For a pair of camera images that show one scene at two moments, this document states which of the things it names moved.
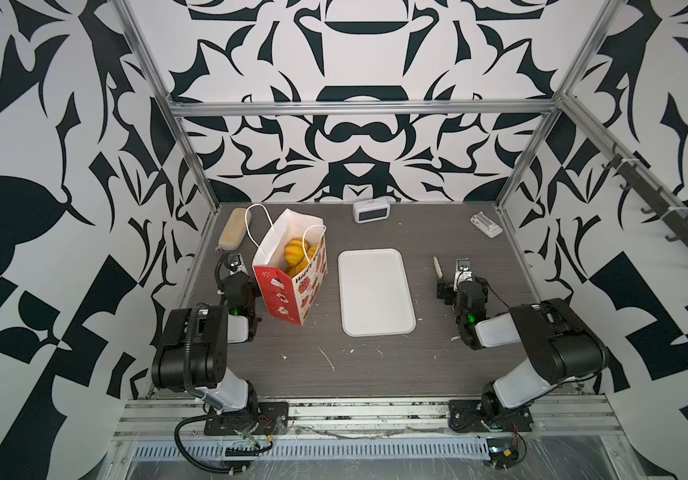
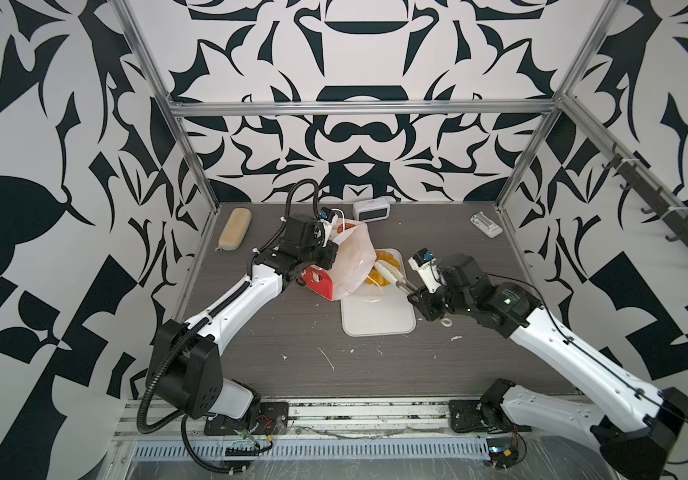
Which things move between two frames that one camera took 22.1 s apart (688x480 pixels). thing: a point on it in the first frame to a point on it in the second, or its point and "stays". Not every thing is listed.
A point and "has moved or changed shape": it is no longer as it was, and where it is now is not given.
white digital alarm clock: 375,210 stays
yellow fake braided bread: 294,251 has moved or changed shape
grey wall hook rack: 674,221 stays
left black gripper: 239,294 to 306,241
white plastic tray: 374,293 stays
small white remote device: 486,225 stays
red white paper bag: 282,296 has moved or changed shape
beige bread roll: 234,228 stays
